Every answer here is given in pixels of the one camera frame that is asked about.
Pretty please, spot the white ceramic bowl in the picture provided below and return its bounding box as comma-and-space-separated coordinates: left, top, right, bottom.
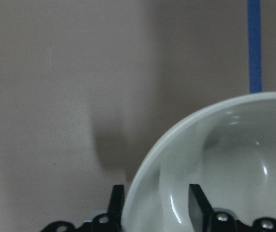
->
121, 92, 276, 232

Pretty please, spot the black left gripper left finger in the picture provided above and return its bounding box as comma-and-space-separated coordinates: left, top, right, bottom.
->
42, 185, 124, 232

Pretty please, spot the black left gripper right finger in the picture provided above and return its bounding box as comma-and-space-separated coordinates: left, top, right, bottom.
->
188, 184, 276, 232

